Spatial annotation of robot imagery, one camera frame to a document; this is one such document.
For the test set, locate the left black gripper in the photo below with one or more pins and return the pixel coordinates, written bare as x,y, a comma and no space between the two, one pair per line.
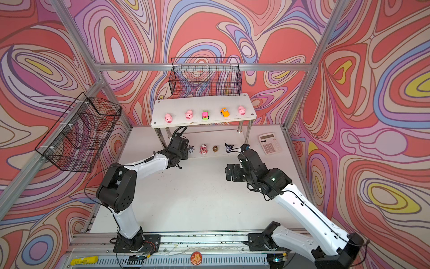
186,153

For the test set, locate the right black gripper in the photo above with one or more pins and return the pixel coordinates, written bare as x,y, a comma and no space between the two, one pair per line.
236,168

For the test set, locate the grey shark toy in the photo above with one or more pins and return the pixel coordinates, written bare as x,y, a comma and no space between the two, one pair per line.
191,149

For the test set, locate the red pink bear toy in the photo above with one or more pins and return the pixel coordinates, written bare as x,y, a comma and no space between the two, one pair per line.
203,149

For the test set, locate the pink pig toy front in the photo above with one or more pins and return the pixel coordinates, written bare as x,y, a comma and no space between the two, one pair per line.
168,118

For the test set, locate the pink pig toy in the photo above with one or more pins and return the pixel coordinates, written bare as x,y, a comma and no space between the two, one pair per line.
189,114
168,118
241,110

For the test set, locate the pink green toy car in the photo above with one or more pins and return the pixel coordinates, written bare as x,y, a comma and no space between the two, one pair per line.
205,115

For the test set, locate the dark purple figure toy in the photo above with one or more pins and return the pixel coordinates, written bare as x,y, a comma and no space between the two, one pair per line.
228,147

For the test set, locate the orange toy car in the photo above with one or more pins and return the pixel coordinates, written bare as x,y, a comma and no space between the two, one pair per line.
225,113

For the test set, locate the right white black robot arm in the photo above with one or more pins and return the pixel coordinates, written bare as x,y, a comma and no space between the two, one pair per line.
328,246

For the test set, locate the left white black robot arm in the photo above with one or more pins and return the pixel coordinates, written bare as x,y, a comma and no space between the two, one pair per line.
117,190

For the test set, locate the pink white calculator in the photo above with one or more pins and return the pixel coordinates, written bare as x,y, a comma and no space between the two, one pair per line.
270,143

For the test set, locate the white shelf table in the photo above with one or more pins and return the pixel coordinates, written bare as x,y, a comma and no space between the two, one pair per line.
212,122

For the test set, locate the red round sticker badge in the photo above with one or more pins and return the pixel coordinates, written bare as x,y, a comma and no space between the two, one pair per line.
196,258

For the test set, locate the yellow marker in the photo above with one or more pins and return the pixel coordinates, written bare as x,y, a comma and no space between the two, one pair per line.
84,261

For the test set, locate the back black wire basket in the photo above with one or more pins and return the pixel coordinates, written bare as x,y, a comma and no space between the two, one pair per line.
205,76

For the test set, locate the black wire basket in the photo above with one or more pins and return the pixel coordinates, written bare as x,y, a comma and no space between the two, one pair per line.
205,76
83,136

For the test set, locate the left black wire basket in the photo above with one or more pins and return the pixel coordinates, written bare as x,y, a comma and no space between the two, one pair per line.
83,136

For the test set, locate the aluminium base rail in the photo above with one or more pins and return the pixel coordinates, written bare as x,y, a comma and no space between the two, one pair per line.
217,248

